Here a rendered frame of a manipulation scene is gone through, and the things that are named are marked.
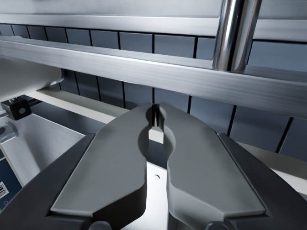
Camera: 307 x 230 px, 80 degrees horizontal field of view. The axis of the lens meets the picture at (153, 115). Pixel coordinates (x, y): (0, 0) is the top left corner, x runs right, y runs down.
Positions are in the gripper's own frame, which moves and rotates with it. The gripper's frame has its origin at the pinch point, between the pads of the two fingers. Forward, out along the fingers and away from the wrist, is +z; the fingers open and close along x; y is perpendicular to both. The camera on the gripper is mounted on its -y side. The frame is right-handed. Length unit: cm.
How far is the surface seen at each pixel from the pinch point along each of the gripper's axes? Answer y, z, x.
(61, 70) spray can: 1.3, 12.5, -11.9
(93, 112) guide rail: 3.8, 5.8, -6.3
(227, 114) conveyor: 2.2, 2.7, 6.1
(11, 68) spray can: -0.2, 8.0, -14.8
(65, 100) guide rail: 3.5, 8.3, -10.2
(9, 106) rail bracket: 7.7, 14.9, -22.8
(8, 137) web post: 20.0, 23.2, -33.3
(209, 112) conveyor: 2.4, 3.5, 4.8
